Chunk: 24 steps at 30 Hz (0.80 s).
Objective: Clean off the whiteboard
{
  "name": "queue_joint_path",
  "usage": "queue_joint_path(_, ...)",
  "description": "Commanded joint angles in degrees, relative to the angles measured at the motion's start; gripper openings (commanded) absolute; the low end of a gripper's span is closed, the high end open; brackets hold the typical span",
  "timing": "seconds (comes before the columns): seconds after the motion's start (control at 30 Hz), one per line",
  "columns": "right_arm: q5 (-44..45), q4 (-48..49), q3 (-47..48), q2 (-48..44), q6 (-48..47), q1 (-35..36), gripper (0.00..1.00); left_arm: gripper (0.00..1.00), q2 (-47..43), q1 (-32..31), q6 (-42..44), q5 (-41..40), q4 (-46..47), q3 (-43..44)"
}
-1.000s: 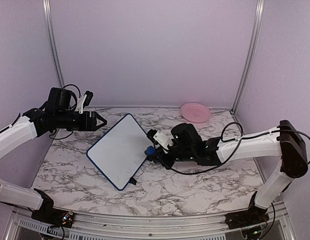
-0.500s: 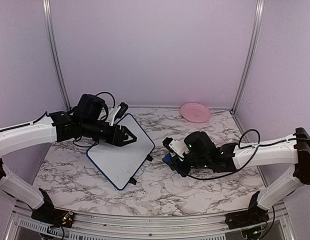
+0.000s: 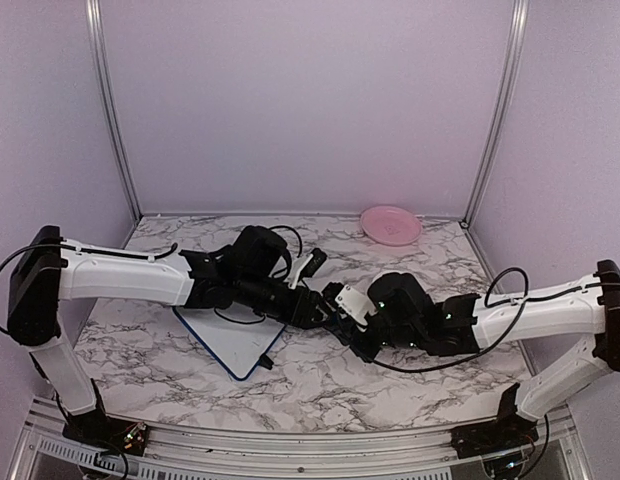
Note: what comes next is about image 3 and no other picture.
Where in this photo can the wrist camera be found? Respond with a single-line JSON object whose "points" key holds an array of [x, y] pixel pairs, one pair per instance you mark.
{"points": [[356, 305], [305, 267]]}

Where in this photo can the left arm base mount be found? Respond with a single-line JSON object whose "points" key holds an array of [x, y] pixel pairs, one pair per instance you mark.
{"points": [[130, 437]]}

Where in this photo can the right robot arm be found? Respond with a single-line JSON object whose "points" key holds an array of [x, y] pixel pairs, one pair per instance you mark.
{"points": [[396, 311]]}

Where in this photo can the aluminium frame post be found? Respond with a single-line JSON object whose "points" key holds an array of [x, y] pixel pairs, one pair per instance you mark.
{"points": [[107, 98], [505, 93]]}

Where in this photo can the front aluminium rail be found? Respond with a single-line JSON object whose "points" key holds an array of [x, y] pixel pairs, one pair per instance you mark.
{"points": [[180, 452]]}

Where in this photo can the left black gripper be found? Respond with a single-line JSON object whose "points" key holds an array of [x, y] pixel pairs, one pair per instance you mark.
{"points": [[305, 318]]}

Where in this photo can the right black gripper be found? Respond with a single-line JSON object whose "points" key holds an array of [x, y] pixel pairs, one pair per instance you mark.
{"points": [[366, 351]]}

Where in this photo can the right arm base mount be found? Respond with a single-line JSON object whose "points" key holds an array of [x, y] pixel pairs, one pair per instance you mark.
{"points": [[493, 436]]}

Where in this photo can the right aluminium frame post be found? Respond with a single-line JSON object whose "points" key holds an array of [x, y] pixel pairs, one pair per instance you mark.
{"points": [[505, 93]]}

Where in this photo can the pink plate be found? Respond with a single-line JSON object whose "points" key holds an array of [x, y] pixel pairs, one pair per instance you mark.
{"points": [[391, 226]]}

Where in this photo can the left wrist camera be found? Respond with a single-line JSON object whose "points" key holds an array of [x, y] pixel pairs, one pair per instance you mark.
{"points": [[305, 267]]}

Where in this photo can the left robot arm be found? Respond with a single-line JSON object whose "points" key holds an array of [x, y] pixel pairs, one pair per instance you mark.
{"points": [[256, 271]]}

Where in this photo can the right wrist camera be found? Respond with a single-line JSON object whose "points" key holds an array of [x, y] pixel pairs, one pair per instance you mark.
{"points": [[356, 305]]}

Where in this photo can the small blue-framed whiteboard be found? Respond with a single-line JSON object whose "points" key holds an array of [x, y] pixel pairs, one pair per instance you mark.
{"points": [[238, 340]]}

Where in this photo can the left aluminium frame post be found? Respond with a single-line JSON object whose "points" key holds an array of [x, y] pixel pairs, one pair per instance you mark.
{"points": [[107, 98]]}

